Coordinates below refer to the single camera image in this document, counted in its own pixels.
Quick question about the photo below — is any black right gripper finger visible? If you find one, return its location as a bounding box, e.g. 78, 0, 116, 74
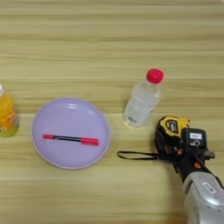
153, 127, 177, 162

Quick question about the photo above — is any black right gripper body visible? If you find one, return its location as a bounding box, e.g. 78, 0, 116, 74
157, 144, 217, 184

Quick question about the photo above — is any yellow black tape measure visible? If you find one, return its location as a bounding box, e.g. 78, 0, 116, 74
116, 115, 191, 161

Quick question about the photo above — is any red black marker pen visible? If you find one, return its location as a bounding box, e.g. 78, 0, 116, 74
42, 133, 100, 147

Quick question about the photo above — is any orange juice bottle white cap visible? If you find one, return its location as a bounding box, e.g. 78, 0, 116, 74
0, 83, 20, 138

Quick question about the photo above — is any black box with white label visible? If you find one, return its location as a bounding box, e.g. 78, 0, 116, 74
180, 127, 208, 151

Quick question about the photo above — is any clear water bottle red cap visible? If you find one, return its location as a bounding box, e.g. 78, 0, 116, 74
122, 67, 165, 128

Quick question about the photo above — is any purple round plate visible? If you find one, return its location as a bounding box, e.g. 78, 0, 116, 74
31, 97, 112, 171

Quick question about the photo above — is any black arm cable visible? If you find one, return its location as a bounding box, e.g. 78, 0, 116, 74
204, 165, 224, 189

